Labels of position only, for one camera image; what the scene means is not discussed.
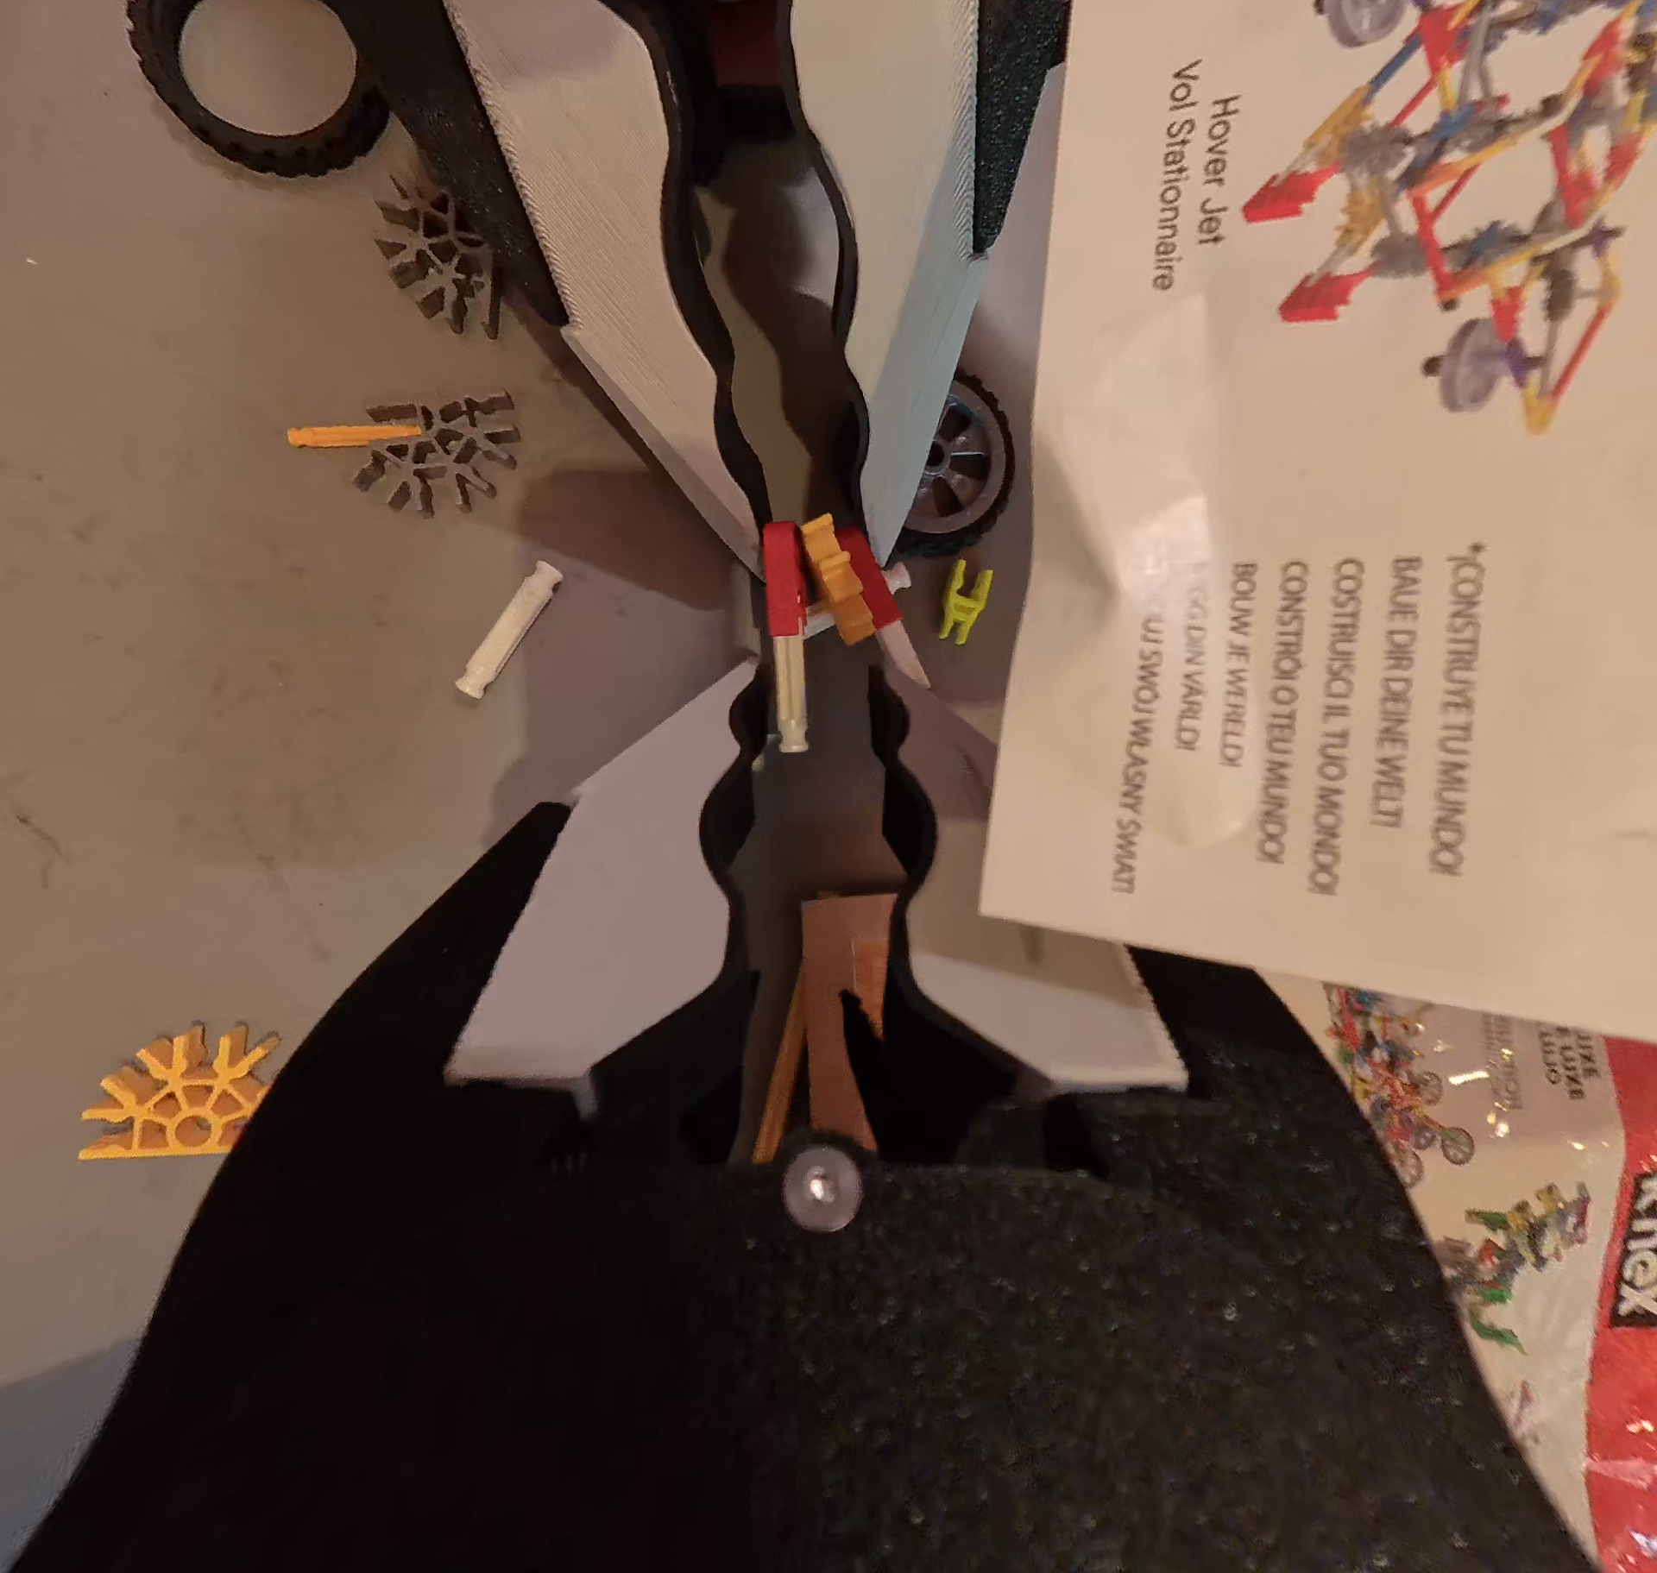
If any red connector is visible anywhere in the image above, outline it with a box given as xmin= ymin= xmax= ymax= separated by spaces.
xmin=761 ymin=521 xmax=810 ymax=639

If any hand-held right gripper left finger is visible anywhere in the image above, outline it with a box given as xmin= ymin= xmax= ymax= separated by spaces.
xmin=444 ymin=673 xmax=767 ymax=1088

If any building instruction sheet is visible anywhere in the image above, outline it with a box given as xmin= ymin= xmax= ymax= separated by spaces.
xmin=978 ymin=0 xmax=1657 ymax=1044

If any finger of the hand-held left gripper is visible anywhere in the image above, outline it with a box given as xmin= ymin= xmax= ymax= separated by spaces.
xmin=781 ymin=0 xmax=991 ymax=565
xmin=434 ymin=0 xmax=767 ymax=573

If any black rubber tyre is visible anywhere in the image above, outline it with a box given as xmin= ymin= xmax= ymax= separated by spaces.
xmin=125 ymin=0 xmax=390 ymax=180

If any grey snowflake connector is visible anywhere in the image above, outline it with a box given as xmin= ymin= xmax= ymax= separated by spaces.
xmin=353 ymin=394 xmax=521 ymax=516

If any colourful toy packaging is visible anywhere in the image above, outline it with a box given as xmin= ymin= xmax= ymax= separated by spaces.
xmin=749 ymin=894 xmax=1657 ymax=1562

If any small black wheel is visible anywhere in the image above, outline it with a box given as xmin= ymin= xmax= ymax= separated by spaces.
xmin=900 ymin=370 xmax=1016 ymax=541

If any connector assembly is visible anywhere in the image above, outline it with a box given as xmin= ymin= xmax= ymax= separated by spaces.
xmin=801 ymin=514 xmax=933 ymax=692

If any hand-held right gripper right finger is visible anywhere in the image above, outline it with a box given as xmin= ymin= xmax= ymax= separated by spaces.
xmin=870 ymin=665 xmax=1188 ymax=1100

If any dark snowflake connector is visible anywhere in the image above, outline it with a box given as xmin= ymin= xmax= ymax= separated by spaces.
xmin=371 ymin=173 xmax=505 ymax=336

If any short white spacer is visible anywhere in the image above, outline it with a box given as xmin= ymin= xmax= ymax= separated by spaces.
xmin=454 ymin=558 xmax=564 ymax=700

